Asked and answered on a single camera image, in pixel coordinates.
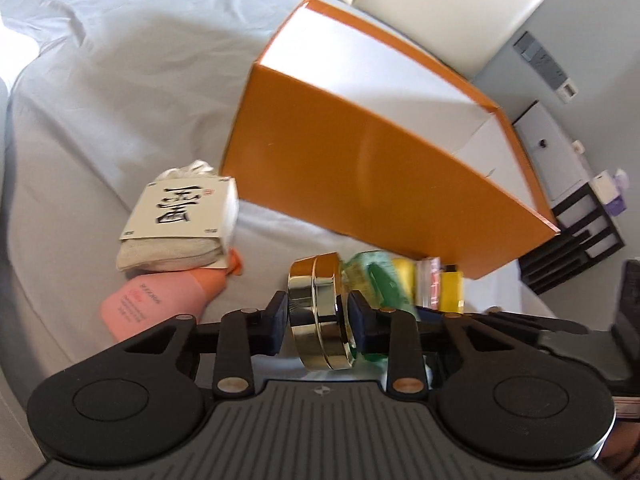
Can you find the grey wall switch panel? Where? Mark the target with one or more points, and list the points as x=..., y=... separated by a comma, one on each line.
x=540, y=59

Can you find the black slatted rack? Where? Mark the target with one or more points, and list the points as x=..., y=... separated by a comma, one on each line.
x=575, y=240

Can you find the pink pump bottle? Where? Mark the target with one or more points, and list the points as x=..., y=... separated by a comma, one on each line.
x=150, y=301

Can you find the bed with grey sheet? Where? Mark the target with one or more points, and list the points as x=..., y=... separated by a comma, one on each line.
x=125, y=85

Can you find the person's right forearm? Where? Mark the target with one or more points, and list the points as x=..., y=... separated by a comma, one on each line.
x=625, y=452

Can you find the white nightstand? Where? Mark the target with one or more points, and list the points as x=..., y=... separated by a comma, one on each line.
x=547, y=150

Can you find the white purple tissue box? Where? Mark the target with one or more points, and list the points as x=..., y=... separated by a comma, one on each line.
x=609, y=191

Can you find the folded towel with paper band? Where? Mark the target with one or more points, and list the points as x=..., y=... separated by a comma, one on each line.
x=175, y=210

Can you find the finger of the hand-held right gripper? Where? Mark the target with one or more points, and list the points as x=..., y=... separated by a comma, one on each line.
x=530, y=322

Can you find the orange cardboard box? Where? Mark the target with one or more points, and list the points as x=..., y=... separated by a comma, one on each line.
x=360, y=160

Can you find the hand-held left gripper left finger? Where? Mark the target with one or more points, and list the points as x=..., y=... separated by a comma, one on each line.
x=274, y=321

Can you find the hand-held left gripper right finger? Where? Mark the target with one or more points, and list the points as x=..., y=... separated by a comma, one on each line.
x=358, y=321

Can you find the green bottle with gold cap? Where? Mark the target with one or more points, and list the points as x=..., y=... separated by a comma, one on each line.
x=320, y=310

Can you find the white wall thermostat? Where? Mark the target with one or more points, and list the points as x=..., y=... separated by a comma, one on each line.
x=568, y=91

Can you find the cream padded headboard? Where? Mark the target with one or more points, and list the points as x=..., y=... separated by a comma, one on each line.
x=450, y=5

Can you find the white wall outlet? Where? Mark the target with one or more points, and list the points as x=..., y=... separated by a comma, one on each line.
x=578, y=147

